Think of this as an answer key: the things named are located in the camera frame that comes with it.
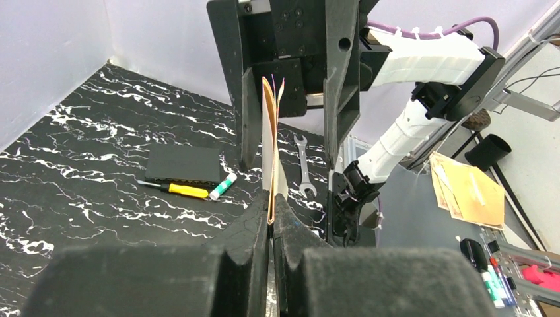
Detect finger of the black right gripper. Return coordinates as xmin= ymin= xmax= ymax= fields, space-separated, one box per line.
xmin=206 ymin=1 xmax=262 ymax=171
xmin=323 ymin=1 xmax=360 ymax=168

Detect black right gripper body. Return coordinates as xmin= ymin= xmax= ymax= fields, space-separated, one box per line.
xmin=242 ymin=0 xmax=379 ymax=119

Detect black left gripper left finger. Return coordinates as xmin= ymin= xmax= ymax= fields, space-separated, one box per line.
xmin=22 ymin=191 xmax=269 ymax=316

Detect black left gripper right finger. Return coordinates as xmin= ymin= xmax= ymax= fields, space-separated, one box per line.
xmin=273 ymin=195 xmax=497 ymax=316

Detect brown kraft envelope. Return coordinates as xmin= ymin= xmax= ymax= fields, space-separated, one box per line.
xmin=262 ymin=75 xmax=288 ymax=225

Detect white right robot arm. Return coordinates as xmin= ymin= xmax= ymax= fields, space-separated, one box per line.
xmin=206 ymin=1 xmax=505 ymax=246

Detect silver open-end wrench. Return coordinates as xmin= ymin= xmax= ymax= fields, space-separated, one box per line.
xmin=293 ymin=135 xmax=317 ymax=198

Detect green white glue stick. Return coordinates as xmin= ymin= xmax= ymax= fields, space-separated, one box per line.
xmin=208 ymin=173 xmax=237 ymax=201

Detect black flat box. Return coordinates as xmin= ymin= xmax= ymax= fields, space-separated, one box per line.
xmin=145 ymin=143 xmax=221 ymax=187

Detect black computer mouse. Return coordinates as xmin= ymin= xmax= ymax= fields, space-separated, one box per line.
xmin=460 ymin=238 xmax=488 ymax=272

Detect stack of brown envelopes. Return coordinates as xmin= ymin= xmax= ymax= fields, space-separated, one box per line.
xmin=429 ymin=152 xmax=505 ymax=230

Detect black cylindrical cup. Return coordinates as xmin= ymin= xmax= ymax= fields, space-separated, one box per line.
xmin=464 ymin=134 xmax=512 ymax=172

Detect markers on side desk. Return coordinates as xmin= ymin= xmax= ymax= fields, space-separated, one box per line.
xmin=479 ymin=233 xmax=517 ymax=307

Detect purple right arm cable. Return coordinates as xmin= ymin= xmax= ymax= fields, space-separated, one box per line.
xmin=367 ymin=16 xmax=501 ymax=51

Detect yellow handled screwdriver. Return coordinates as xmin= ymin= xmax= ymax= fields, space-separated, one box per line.
xmin=137 ymin=180 xmax=209 ymax=199

